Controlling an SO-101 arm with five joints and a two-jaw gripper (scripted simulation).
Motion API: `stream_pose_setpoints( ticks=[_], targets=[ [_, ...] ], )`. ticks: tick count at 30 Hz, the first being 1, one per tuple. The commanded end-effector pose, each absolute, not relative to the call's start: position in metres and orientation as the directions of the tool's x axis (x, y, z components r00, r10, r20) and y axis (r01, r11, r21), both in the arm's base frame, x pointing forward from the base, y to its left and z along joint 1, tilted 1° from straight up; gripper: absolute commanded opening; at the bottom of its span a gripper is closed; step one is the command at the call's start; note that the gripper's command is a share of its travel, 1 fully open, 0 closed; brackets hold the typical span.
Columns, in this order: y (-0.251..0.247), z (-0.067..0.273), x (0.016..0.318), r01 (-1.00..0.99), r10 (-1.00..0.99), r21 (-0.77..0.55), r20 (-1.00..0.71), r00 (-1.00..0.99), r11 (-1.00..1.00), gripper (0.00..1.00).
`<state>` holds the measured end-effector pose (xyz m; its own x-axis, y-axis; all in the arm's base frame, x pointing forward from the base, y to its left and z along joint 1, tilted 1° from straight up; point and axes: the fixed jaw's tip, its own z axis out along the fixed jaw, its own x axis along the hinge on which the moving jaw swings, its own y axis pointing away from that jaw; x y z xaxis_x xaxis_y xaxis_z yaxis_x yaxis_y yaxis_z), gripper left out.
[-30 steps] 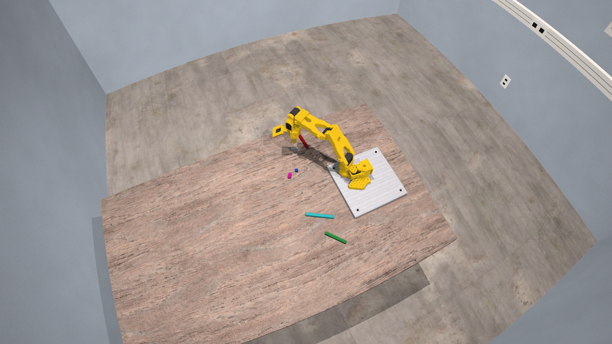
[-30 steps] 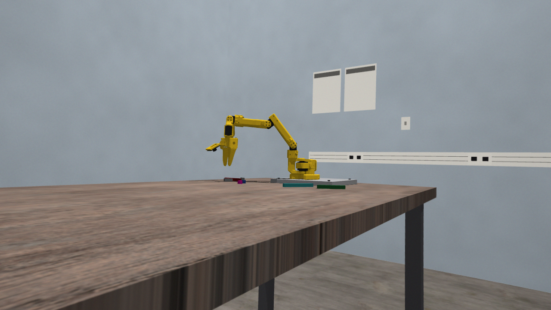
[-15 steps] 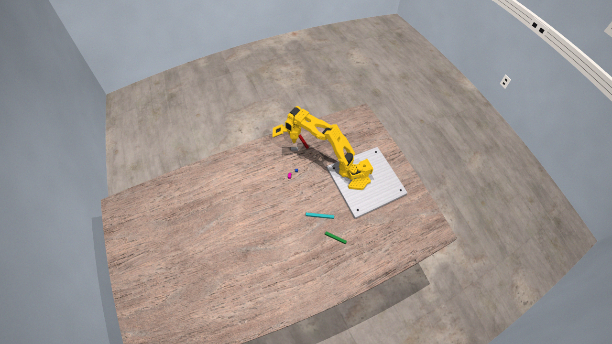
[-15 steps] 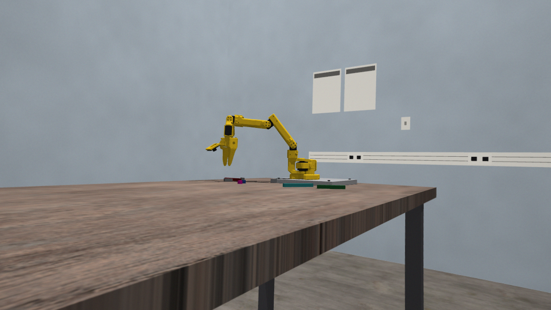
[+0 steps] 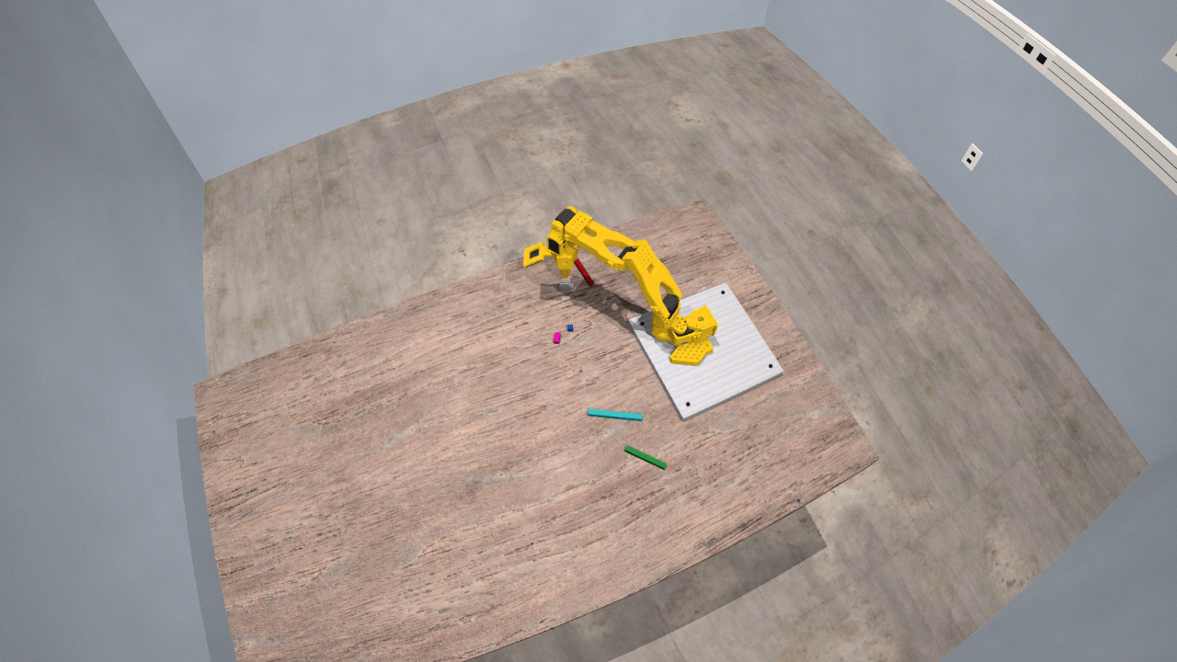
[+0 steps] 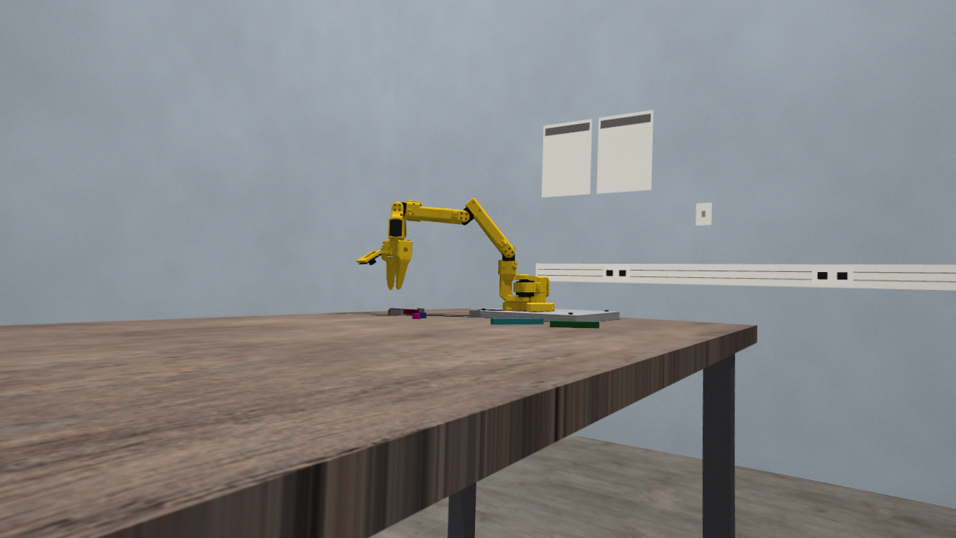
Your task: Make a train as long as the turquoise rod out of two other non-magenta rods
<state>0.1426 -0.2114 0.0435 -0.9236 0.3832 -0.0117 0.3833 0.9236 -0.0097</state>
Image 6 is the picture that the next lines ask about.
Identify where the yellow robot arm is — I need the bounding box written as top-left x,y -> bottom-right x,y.
388,198 -> 555,312

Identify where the turquoise rod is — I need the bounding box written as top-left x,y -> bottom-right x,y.
491,318 -> 544,325

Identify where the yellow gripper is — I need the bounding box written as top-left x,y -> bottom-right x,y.
357,238 -> 412,290

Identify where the green rod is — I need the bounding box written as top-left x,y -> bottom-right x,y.
550,321 -> 599,328

